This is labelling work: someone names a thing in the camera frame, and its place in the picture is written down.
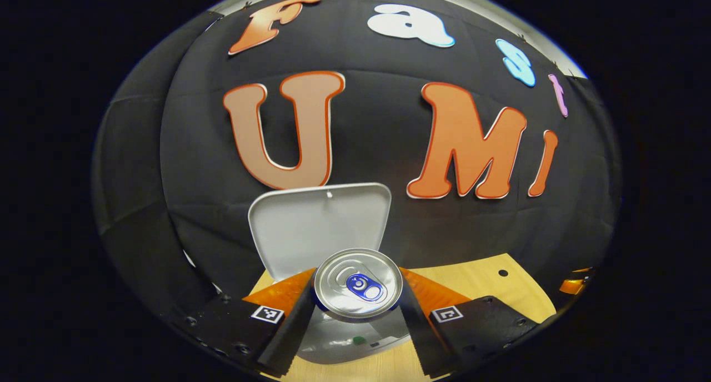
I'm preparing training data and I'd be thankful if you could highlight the silver pop can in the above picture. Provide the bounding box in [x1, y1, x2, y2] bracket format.
[314, 248, 403, 323]

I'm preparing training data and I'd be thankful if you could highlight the black backdrop cloth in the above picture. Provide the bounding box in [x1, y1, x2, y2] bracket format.
[92, 0, 622, 327]

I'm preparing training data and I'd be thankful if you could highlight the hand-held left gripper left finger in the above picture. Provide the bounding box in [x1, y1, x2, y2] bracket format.
[172, 267, 318, 377]

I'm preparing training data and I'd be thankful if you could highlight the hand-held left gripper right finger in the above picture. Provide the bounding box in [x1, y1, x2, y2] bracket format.
[398, 267, 538, 378]

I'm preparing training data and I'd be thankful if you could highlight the wooden desktop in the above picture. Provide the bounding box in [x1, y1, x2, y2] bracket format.
[247, 253, 557, 382]

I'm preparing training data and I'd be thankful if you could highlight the white desktop garbage bin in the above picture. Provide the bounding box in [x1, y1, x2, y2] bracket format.
[248, 183, 413, 366]

